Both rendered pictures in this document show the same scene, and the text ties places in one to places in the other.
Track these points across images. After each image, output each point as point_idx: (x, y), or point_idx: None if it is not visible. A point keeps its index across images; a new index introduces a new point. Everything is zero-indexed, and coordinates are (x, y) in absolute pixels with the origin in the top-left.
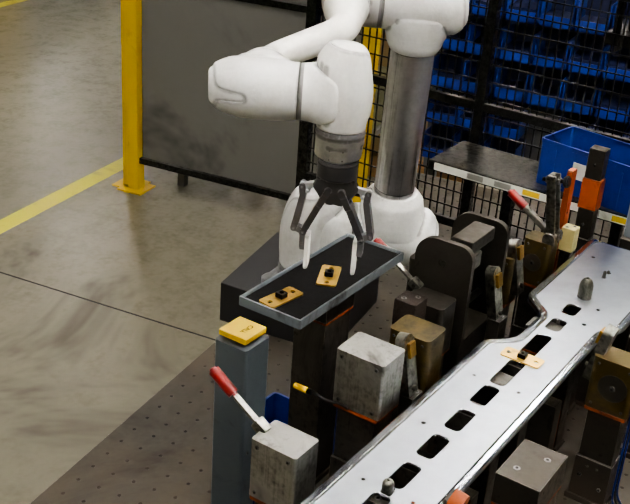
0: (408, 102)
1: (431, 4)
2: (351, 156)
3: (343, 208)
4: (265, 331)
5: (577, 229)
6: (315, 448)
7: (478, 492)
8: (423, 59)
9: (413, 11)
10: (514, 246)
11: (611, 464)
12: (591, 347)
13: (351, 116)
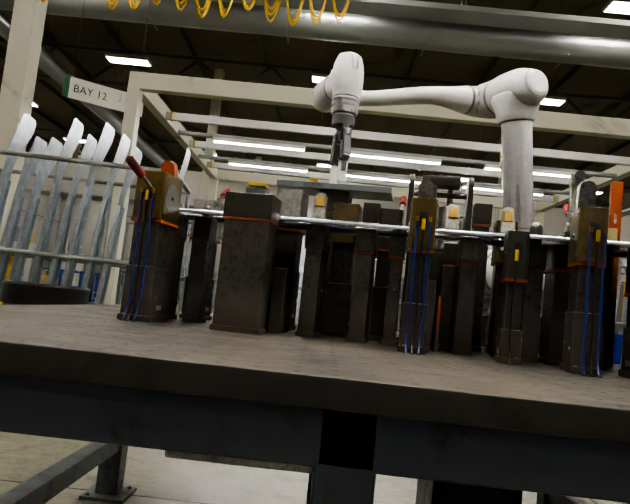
0: (505, 154)
1: (504, 80)
2: (336, 106)
3: (490, 249)
4: (264, 185)
5: (610, 228)
6: (211, 203)
7: (285, 268)
8: (511, 122)
9: (496, 89)
10: (502, 210)
11: (405, 299)
12: (458, 231)
13: (335, 83)
